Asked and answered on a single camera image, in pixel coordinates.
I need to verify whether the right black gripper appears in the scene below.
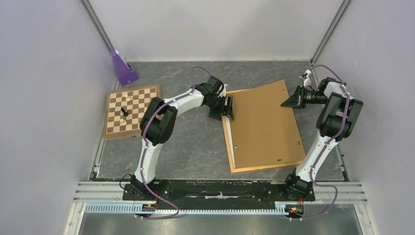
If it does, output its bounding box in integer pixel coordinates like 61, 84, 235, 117
281, 86, 327, 109

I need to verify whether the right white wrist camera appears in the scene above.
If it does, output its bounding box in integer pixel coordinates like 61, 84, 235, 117
299, 70, 312, 87

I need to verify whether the purple cable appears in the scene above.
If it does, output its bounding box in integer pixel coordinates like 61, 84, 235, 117
136, 66, 212, 221
289, 64, 351, 222

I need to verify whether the window plant photo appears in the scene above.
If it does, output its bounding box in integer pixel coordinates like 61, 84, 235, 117
223, 117, 235, 167

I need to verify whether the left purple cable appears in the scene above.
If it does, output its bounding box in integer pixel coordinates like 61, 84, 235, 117
136, 66, 212, 221

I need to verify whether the white chess piece lower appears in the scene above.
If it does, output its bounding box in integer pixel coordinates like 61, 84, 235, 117
119, 118, 127, 126

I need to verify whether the brown frame backing board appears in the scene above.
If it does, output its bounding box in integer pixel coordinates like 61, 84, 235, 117
222, 79, 307, 170

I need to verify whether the wooden picture frame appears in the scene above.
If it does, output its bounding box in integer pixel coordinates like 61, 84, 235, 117
221, 88, 307, 174

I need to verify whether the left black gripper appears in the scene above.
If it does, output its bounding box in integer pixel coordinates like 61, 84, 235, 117
206, 95, 234, 122

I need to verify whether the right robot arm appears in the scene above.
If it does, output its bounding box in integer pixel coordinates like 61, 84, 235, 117
281, 77, 364, 201

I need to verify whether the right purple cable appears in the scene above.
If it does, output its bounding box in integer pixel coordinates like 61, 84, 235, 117
289, 64, 351, 222

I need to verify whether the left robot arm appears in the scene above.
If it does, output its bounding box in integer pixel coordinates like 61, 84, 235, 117
130, 76, 234, 200

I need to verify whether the wooden chessboard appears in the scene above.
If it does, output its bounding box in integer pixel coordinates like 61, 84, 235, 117
102, 84, 161, 140

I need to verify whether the purple plastic stand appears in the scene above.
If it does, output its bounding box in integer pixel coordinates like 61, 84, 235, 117
110, 50, 139, 86

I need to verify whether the black chess piece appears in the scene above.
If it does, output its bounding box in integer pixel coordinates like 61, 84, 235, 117
120, 108, 129, 117

